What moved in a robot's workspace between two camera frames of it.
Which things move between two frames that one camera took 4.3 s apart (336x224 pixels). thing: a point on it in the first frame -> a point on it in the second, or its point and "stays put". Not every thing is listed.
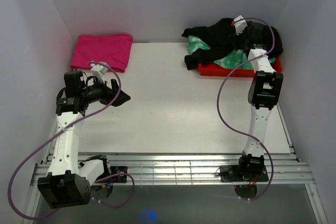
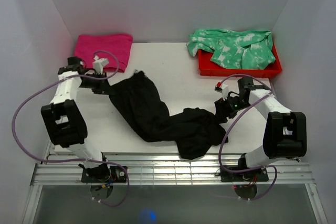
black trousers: x=222 y=38 -> x=193 y=130
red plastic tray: x=212 y=70 stays put
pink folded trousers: x=114 y=49 stays put
